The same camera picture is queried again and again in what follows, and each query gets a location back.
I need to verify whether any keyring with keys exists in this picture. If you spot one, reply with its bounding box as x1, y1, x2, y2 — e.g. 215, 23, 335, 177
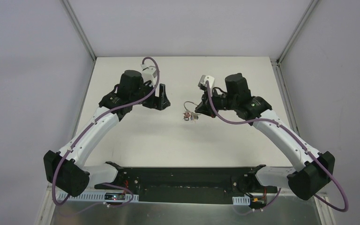
183, 101, 200, 122

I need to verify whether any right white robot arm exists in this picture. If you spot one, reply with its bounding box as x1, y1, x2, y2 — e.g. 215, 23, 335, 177
195, 73, 335, 200

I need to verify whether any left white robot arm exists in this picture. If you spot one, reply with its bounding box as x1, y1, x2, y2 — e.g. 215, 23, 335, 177
43, 66, 170, 197

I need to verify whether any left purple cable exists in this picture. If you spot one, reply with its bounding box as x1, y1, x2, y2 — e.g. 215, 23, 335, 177
52, 57, 160, 208

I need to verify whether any purple cable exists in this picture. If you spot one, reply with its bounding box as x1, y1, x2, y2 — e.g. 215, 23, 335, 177
52, 57, 160, 208
205, 81, 349, 213

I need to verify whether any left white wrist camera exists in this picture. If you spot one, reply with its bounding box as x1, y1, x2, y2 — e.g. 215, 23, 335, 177
141, 64, 158, 87

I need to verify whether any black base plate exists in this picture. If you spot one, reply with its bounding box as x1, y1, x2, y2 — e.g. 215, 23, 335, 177
111, 167, 278, 204

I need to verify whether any right white cable duct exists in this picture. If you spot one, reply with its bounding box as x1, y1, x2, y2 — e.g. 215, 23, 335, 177
232, 195, 250, 206

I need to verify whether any white cable duct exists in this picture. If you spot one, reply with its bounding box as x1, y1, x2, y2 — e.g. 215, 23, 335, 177
232, 195, 250, 206
68, 191, 139, 203

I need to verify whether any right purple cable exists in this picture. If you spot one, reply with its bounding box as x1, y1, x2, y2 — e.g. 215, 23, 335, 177
205, 81, 349, 213

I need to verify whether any left white cable duct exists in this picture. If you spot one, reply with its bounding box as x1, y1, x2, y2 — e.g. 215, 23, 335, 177
68, 191, 139, 203

